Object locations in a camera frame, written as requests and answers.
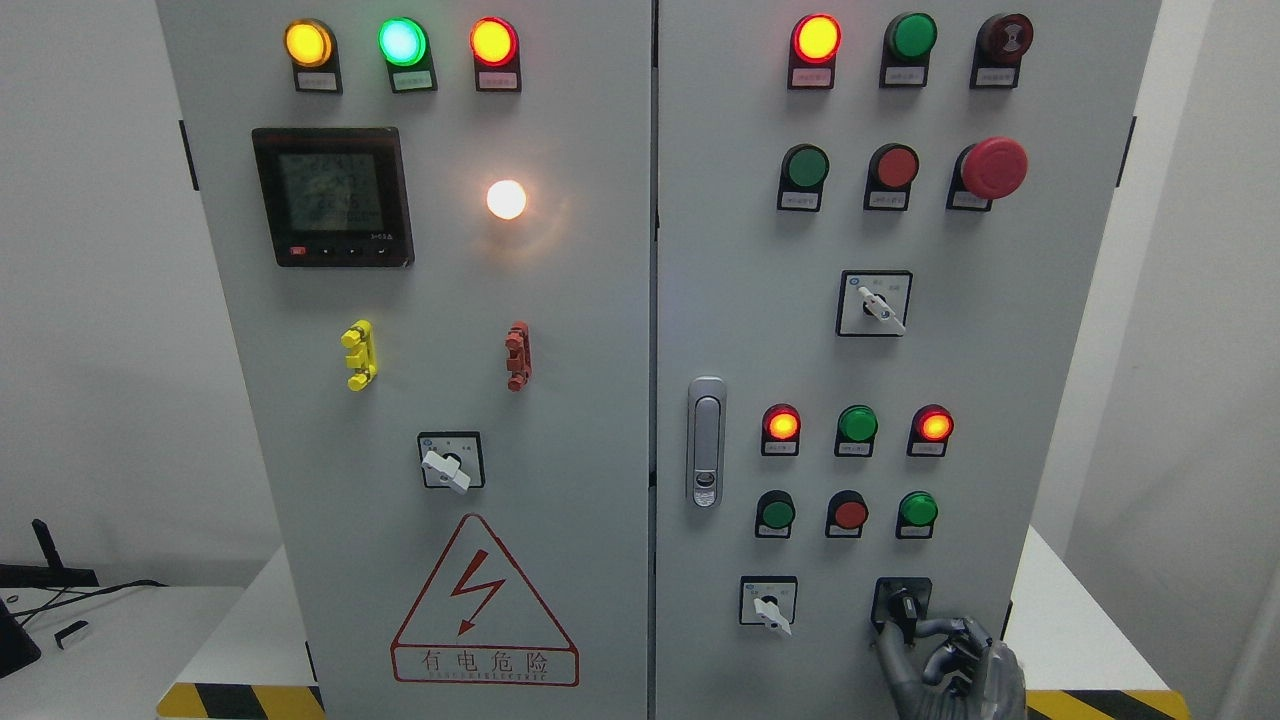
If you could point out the black object at left edge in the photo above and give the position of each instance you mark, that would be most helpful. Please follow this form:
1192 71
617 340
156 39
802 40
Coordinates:
17 649

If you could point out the yellow terminal block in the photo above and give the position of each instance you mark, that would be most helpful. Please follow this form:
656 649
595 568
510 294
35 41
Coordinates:
360 355

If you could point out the white selector switch lower right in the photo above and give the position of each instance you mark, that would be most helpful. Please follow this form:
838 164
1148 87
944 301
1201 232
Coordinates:
768 601

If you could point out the red-orange indicator light left door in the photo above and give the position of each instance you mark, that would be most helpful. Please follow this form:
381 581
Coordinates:
494 44

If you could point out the red terminal block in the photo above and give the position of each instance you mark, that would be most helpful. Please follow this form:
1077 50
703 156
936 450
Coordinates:
518 362

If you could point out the red push button second row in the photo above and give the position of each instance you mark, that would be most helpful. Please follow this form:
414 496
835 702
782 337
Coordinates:
892 169

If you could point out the black digital power meter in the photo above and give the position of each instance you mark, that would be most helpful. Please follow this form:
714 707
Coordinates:
335 196

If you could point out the dark red buzzer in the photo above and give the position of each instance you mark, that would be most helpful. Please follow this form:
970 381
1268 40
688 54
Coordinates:
1000 44

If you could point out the green button top row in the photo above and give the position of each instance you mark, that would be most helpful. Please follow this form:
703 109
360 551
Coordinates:
908 41

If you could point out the yellow indicator light top left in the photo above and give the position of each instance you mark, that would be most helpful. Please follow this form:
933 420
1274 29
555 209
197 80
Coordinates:
315 60

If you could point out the green push button bottom left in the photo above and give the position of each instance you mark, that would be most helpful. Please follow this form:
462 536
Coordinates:
775 515

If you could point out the red push button bottom middle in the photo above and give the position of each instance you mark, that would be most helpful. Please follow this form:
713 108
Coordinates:
847 514

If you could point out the red indicator lower right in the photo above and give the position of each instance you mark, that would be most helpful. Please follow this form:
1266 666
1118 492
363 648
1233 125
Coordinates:
930 430

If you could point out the black device with antenna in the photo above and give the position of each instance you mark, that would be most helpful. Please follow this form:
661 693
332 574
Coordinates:
53 574

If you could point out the white selector switch left door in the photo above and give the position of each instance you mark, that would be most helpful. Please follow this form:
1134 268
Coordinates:
452 459

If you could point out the small white black adapter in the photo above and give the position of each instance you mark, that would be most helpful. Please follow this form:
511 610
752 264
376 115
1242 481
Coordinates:
71 634

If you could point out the red lit indicator lower left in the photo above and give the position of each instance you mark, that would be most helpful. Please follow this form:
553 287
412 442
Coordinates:
781 428

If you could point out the black rotary knob switch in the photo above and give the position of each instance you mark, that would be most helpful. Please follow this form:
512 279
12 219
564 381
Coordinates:
902 601

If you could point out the white selector switch upper right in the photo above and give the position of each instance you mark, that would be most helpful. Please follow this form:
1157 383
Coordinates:
873 304

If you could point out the green push button second row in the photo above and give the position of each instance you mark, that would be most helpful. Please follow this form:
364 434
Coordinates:
803 171

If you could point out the grey electrical control cabinet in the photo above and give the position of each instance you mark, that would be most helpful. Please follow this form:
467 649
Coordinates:
649 137

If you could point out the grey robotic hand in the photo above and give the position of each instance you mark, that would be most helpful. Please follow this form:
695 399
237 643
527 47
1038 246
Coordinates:
970 676

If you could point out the green lit indicator light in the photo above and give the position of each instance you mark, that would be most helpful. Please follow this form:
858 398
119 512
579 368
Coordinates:
406 50

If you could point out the red electric hazard sticker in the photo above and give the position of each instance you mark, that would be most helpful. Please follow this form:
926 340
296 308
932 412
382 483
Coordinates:
479 620

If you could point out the red indicator light right door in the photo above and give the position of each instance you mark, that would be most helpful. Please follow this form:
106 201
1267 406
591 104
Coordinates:
814 44

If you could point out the white selector switch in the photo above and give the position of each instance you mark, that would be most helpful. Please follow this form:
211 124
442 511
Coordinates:
768 601
873 304

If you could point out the green push button bottom right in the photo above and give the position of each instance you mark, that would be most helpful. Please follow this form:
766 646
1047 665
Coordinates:
918 513

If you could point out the green indicator lower middle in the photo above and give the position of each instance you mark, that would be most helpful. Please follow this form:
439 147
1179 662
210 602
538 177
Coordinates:
856 431

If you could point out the silver door latch handle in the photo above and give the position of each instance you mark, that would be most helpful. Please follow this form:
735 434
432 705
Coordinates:
705 440

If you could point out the green push button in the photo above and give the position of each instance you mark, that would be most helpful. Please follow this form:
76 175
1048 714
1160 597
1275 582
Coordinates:
918 513
775 515

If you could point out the white glowing lamp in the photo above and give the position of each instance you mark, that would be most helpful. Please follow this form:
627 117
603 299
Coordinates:
506 199

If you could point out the white platform with hazard stripes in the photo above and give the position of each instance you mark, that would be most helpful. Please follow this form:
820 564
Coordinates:
1078 663

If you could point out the red emergency stop mushroom button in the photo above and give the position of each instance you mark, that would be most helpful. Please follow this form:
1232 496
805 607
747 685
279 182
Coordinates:
986 171

